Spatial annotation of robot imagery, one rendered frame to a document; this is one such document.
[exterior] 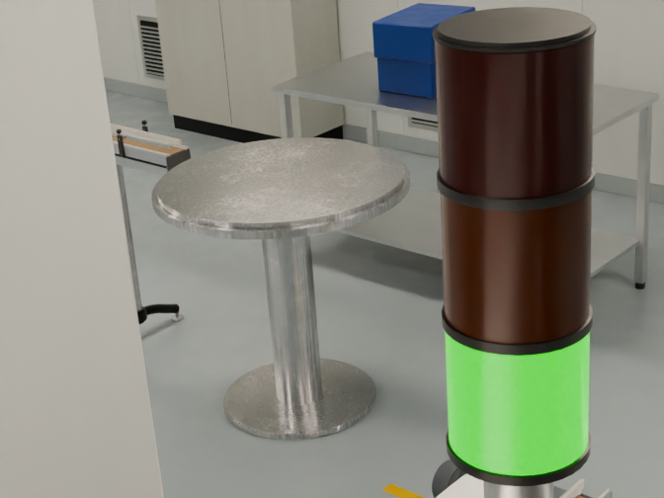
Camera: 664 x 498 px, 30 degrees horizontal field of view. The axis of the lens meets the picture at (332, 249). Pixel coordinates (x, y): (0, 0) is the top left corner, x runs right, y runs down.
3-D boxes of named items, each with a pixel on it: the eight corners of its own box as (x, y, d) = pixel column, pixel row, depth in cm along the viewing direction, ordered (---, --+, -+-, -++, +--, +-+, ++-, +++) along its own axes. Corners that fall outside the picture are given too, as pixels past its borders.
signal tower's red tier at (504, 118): (539, 212, 37) (539, 61, 35) (409, 184, 40) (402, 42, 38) (620, 165, 40) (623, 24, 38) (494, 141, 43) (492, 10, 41)
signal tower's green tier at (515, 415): (539, 494, 41) (539, 365, 39) (421, 449, 44) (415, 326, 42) (614, 430, 44) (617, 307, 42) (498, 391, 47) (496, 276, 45)
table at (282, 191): (309, 496, 425) (288, 247, 389) (130, 415, 483) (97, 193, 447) (467, 382, 489) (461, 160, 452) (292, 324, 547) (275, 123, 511)
